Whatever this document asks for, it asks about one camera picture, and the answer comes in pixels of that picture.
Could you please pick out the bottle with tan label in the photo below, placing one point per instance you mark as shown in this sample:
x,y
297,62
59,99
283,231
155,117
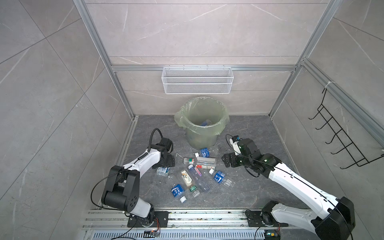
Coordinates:
x,y
186,178

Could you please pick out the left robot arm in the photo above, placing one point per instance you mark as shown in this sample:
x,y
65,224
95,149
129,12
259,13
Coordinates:
x,y
122,189

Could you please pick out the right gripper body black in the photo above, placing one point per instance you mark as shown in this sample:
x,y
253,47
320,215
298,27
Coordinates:
x,y
237,160

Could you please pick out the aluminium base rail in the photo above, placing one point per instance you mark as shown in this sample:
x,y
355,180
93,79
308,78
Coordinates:
x,y
188,224

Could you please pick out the Pocari bottle front blue label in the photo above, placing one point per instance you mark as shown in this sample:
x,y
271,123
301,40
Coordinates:
x,y
178,193

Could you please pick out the mesh bin with green bag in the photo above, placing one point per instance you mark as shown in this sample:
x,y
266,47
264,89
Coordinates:
x,y
203,119

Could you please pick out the pocari bottle blue label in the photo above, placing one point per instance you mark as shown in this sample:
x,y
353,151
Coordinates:
x,y
221,178
178,193

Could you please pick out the black wire hook rack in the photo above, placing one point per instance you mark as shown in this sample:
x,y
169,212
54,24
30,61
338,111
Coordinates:
x,y
340,134

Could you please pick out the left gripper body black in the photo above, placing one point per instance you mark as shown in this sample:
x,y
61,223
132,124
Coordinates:
x,y
169,162

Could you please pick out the square clear bottle green band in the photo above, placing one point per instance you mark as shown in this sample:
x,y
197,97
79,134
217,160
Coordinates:
x,y
200,161

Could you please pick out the Ganten bottle purple label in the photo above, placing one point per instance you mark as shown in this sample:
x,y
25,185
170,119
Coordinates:
x,y
198,177

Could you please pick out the small green label bottle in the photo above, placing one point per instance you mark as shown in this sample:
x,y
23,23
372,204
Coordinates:
x,y
195,191

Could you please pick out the Pocari bottle near bin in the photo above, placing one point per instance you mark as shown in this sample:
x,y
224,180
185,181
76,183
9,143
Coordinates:
x,y
212,152

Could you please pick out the white wire wall basket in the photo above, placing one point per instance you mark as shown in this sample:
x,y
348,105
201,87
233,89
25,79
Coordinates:
x,y
197,80

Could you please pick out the bottle dark blue label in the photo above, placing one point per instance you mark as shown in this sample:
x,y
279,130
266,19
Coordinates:
x,y
206,123

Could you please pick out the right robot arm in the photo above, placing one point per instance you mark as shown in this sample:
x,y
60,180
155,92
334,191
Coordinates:
x,y
327,216

